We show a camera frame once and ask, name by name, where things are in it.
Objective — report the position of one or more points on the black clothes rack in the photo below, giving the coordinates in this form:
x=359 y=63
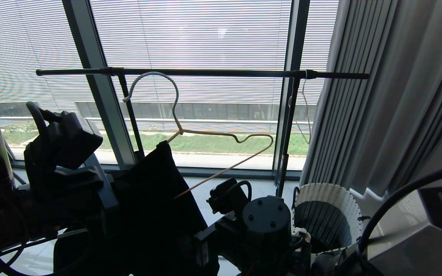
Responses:
x=205 y=72

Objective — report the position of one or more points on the window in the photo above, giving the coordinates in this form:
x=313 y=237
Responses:
x=205 y=34

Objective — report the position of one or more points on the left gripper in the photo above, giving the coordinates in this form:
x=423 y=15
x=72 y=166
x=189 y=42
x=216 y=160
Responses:
x=75 y=207

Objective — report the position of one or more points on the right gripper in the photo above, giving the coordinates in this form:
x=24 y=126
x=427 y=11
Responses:
x=221 y=245

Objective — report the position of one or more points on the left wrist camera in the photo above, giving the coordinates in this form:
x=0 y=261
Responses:
x=77 y=140

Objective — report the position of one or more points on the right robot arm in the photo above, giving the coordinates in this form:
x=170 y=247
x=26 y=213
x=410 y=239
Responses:
x=267 y=218

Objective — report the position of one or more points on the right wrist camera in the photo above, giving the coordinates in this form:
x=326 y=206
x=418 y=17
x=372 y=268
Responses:
x=225 y=197

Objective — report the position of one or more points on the pink clothes hanger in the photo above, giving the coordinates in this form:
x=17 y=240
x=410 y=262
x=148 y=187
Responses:
x=182 y=131
x=305 y=100

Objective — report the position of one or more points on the grey curtain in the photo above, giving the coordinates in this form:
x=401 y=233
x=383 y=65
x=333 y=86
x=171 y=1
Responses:
x=397 y=76

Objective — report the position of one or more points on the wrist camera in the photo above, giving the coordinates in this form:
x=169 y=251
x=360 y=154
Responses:
x=225 y=197
x=77 y=140

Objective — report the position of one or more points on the cream printed garment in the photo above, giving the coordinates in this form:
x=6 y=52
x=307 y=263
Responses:
x=302 y=234

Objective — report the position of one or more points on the black short-sleeved shirt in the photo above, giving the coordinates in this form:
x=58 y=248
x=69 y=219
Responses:
x=152 y=214

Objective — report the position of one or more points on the white laundry basket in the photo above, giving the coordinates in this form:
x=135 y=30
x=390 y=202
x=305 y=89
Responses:
x=332 y=195

